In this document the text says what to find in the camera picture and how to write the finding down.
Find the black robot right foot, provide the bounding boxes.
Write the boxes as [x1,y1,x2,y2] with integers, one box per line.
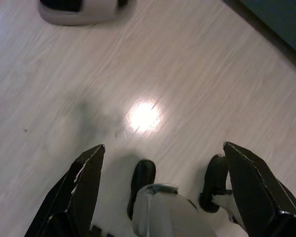
[199,154,231,213]

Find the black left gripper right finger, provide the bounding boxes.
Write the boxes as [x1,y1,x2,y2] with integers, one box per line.
[222,141,296,237]

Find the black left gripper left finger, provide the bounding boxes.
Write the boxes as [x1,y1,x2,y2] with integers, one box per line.
[24,144,106,237]

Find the black robot left foot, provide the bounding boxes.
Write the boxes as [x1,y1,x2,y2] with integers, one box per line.
[127,159,156,220]

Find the dark teal bed base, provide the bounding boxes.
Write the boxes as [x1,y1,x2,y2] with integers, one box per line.
[223,0,296,60]

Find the black robot foot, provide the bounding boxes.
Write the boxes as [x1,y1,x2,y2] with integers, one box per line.
[127,159,156,220]
[199,154,231,213]

